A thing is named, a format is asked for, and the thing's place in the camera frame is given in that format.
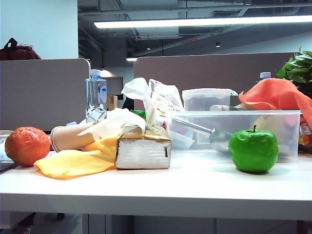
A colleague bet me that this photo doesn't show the metal ice scoop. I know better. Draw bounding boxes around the metal ice scoop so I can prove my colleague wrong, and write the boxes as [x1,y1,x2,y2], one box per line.
[171,118,234,154]

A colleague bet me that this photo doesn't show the white yellow tissue box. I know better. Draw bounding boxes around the white yellow tissue box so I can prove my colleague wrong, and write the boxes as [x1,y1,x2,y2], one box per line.
[114,124,172,170]

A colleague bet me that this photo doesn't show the brown cardboard box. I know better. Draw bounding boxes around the brown cardboard box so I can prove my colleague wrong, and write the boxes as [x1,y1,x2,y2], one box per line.
[107,95,118,112]

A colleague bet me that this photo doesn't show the large transparent plastic box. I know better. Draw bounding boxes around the large transparent plastic box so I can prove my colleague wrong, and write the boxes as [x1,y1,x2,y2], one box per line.
[166,109,302,163]

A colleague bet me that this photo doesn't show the bluish crumpled plastic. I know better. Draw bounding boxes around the bluish crumpled plastic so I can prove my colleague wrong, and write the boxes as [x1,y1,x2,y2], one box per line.
[0,136,13,162]

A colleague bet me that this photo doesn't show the printed clear plastic bag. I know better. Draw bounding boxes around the printed clear plastic bag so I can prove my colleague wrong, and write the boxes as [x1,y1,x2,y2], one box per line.
[143,78,195,151]

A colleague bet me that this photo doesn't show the green packet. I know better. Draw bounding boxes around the green packet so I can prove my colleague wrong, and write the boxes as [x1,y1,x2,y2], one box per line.
[130,109,147,121]

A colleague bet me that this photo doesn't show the white plastic bag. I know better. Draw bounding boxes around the white plastic bag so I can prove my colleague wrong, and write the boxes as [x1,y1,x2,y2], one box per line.
[121,77,150,100]

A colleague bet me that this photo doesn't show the white crumpled tissue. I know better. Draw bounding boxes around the white crumpled tissue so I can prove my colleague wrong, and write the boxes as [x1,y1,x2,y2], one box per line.
[77,108,147,137]

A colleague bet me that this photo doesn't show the small transparent lidded container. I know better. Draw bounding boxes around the small transparent lidded container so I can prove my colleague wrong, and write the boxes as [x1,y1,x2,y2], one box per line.
[182,88,238,112]

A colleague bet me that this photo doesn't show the clear water bottle blue label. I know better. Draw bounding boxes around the clear water bottle blue label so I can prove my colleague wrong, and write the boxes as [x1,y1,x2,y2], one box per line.
[85,69,107,124]

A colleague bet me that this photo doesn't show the grey desk partition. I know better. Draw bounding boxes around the grey desk partition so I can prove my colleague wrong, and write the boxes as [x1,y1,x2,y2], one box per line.
[0,58,91,131]
[133,52,300,112]

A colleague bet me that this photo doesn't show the brown paper cup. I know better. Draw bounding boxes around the brown paper cup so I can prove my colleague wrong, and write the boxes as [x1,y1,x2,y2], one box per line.
[50,123,98,153]

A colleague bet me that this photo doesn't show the yellow cloth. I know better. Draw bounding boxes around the yellow cloth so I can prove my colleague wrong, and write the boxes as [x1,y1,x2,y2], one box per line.
[33,136,122,180]

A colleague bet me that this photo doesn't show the long ceiling light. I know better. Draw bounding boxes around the long ceiling light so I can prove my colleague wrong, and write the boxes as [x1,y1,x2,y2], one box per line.
[94,15,312,29]

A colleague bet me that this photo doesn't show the green apple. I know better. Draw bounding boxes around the green apple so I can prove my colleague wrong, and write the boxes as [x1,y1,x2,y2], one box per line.
[228,124,279,173]

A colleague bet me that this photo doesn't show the water bottle white cap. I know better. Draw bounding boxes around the water bottle white cap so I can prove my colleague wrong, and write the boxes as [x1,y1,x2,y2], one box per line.
[255,71,272,84]

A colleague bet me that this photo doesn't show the orange cloth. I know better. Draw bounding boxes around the orange cloth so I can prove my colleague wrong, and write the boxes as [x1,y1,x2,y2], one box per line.
[238,78,312,125]

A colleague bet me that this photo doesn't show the orange fruit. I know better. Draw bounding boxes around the orange fruit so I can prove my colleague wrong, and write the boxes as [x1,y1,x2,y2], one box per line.
[4,126,51,167]

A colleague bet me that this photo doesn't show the green leafy plant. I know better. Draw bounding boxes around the green leafy plant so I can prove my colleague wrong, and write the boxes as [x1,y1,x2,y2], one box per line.
[275,46,312,92]

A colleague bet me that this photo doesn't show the red yellow snack packet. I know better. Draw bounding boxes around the red yellow snack packet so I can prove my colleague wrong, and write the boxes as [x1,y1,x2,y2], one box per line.
[300,117,312,147]

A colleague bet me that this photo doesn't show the dark red backpack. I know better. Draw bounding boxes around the dark red backpack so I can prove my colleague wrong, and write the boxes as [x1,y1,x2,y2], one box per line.
[0,38,42,61]

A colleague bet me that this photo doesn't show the black flat pad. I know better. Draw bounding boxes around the black flat pad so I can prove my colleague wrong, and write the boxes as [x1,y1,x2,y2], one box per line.
[0,162,18,174]

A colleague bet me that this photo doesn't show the white cylindrical handle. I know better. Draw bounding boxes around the white cylindrical handle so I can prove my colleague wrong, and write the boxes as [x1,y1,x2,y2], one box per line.
[210,104,230,112]

